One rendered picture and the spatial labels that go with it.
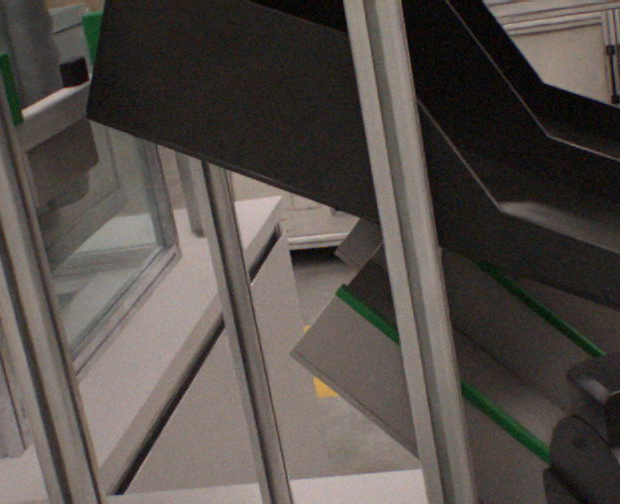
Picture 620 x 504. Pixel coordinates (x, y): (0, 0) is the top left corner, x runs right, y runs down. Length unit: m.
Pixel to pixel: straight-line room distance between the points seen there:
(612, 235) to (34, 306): 0.26
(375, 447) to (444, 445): 2.68
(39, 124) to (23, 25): 0.97
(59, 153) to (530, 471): 0.27
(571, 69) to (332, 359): 3.87
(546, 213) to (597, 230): 0.02
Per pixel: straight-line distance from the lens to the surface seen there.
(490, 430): 0.56
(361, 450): 3.22
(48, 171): 0.62
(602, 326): 0.83
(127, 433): 1.40
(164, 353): 1.59
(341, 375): 0.57
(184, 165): 2.11
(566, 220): 0.60
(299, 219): 4.73
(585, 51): 4.40
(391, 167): 0.50
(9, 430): 1.38
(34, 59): 1.55
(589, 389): 0.27
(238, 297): 0.88
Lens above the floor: 1.39
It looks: 16 degrees down
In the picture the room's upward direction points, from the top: 10 degrees counter-clockwise
